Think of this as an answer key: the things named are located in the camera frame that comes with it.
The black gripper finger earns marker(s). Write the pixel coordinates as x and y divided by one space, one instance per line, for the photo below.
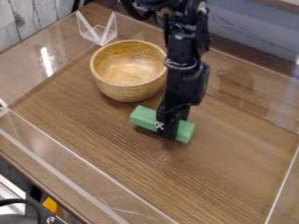
172 125

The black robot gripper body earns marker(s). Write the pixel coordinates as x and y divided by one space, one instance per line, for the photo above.
185 86

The green rectangular block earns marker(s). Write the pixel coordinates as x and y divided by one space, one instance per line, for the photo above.
143 118

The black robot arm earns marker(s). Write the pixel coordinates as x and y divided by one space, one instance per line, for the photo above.
187 39

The brown wooden bowl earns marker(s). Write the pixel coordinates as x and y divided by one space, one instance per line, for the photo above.
128 70

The yellow and black device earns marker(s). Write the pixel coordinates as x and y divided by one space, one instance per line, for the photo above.
57 210

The clear acrylic corner bracket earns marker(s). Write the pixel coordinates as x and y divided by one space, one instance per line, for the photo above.
99 34

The clear acrylic tray wall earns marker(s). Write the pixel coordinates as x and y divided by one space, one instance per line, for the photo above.
88 193

